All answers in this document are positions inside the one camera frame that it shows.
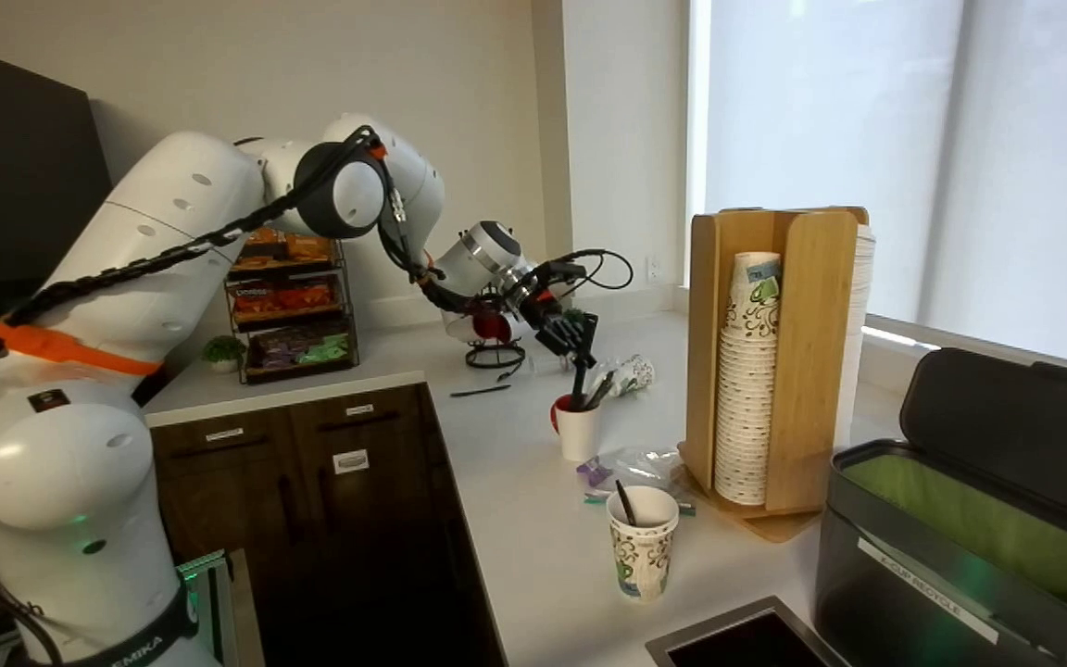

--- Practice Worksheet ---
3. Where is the white paper label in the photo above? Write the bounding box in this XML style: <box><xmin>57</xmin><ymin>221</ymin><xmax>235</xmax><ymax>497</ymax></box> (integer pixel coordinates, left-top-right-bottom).
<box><xmin>331</xmin><ymin>444</ymin><xmax>376</xmax><ymax>481</ymax></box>

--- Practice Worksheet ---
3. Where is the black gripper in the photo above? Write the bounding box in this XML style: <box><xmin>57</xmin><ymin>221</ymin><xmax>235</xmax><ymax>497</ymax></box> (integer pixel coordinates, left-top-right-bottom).
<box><xmin>525</xmin><ymin>292</ymin><xmax>603</xmax><ymax>375</ymax></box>

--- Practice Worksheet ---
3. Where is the black snack rack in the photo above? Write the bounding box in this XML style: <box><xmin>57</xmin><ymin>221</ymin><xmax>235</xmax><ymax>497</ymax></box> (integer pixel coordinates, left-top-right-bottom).
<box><xmin>224</xmin><ymin>228</ymin><xmax>363</xmax><ymax>387</ymax></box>

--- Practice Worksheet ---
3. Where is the wooden cup dispenser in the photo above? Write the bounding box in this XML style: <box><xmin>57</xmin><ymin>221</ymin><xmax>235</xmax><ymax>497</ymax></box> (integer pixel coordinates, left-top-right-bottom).
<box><xmin>678</xmin><ymin>203</ymin><xmax>870</xmax><ymax>523</ymax></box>

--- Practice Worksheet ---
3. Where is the black stir stick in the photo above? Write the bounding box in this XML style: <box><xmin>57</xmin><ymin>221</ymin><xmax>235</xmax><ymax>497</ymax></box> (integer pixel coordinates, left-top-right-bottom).
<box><xmin>610</xmin><ymin>476</ymin><xmax>646</xmax><ymax>530</ymax></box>

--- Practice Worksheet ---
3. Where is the small green potted plant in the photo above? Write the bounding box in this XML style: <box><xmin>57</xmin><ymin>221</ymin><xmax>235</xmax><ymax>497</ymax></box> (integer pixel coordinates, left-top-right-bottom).
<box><xmin>199</xmin><ymin>329</ymin><xmax>247</xmax><ymax>375</ymax></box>

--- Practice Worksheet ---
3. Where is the patterned paper cup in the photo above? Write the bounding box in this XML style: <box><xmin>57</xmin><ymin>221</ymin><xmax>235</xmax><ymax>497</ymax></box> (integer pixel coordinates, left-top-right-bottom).
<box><xmin>607</xmin><ymin>481</ymin><xmax>684</xmax><ymax>607</ymax></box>

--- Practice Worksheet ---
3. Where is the stack of patterned paper cups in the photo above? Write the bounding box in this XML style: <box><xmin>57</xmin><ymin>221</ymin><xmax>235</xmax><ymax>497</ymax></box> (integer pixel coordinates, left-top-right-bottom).
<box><xmin>713</xmin><ymin>250</ymin><xmax>784</xmax><ymax>513</ymax></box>

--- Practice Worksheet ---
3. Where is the wide orange strap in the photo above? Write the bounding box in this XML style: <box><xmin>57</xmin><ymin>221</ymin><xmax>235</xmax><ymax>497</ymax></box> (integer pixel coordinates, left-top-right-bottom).
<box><xmin>0</xmin><ymin>315</ymin><xmax>169</xmax><ymax>381</ymax></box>

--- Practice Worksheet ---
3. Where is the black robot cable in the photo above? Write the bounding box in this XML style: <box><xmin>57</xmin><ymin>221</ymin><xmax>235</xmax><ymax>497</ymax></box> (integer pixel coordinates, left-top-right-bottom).
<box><xmin>0</xmin><ymin>123</ymin><xmax>640</xmax><ymax>326</ymax></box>

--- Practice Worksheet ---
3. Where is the red and white mug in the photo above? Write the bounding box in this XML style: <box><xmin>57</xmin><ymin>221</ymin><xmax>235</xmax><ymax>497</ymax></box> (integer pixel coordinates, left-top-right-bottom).
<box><xmin>545</xmin><ymin>392</ymin><xmax>607</xmax><ymax>469</ymax></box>

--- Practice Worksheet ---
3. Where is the thin dark stirrer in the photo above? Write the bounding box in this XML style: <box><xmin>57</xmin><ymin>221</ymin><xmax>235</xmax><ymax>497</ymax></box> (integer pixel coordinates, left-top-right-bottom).
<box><xmin>445</xmin><ymin>378</ymin><xmax>515</xmax><ymax>403</ymax></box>

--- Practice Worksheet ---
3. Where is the purple wrapper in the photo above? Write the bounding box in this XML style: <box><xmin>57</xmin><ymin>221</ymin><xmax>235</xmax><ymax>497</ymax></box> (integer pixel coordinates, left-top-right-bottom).
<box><xmin>575</xmin><ymin>456</ymin><xmax>620</xmax><ymax>492</ymax></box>

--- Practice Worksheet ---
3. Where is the dark brown wooden cabinet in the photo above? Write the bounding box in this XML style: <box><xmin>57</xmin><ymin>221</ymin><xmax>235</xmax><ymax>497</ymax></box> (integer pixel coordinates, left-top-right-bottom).
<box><xmin>142</xmin><ymin>378</ymin><xmax>507</xmax><ymax>667</ymax></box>

